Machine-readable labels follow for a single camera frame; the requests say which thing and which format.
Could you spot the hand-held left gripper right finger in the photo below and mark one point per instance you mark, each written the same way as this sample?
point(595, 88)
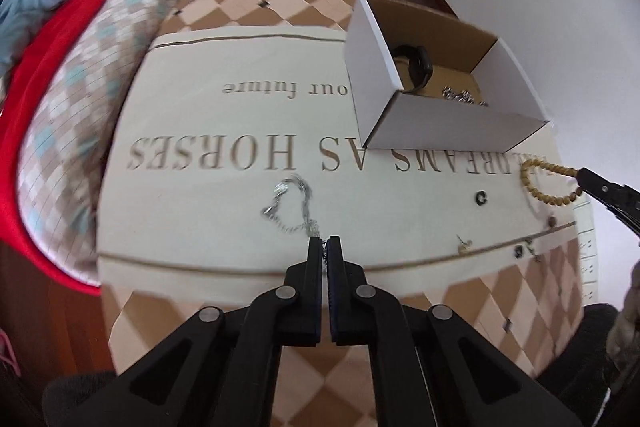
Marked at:
point(334, 257)

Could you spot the small metal earring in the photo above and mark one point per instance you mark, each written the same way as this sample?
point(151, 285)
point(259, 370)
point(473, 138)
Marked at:
point(532, 251)

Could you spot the checkered quilt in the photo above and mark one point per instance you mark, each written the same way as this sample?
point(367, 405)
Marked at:
point(85, 102)

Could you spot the person's right leg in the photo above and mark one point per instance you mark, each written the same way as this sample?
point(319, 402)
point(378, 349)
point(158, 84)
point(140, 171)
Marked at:
point(575, 357)

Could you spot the grey-brown fuzzy cloth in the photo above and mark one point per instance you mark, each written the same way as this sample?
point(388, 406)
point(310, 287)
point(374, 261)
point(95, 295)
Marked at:
point(627, 317)

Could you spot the person's leg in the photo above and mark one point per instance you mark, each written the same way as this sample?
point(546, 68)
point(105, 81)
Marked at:
point(575, 357)
point(75, 399)

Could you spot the beige printed checkered tablecloth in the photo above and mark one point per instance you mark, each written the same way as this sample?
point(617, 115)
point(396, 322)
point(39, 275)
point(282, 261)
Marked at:
point(215, 217)

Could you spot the person's left leg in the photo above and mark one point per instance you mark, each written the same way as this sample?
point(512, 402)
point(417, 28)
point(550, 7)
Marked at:
point(75, 399)

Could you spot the white cardboard box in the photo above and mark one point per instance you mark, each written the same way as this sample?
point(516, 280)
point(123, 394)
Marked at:
point(370, 62)

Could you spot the small gold earring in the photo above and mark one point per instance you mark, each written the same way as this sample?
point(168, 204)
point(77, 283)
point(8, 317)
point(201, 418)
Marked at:
point(465, 247)

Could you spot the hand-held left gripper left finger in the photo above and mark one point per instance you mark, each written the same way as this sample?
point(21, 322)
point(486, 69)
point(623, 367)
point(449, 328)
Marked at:
point(314, 257)

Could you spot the red blanket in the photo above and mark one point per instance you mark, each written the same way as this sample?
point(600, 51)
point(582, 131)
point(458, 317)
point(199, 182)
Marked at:
point(55, 42)

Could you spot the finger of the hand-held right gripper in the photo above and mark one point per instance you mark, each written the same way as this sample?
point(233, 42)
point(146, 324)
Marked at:
point(607, 194)

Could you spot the white drawer cabinet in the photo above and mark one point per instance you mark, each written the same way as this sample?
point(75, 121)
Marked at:
point(586, 247)

